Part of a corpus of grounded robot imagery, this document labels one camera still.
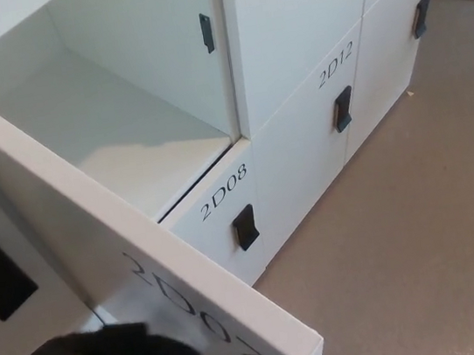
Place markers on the white locker door 2D12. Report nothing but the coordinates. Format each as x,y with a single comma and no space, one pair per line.
297,169

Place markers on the white locker door 2D11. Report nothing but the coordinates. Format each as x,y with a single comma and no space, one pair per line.
286,25

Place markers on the white locker door 2D16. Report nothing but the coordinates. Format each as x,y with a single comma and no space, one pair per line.
382,77

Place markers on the white locker door 2D07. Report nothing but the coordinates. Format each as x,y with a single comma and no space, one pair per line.
94,233

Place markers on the small pale floor scrap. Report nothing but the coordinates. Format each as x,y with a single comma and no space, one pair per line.
410,93

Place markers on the black latch plate inside locker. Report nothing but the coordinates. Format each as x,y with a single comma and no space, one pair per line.
206,34

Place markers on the white locker cabinet bank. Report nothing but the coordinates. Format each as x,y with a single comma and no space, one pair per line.
100,117

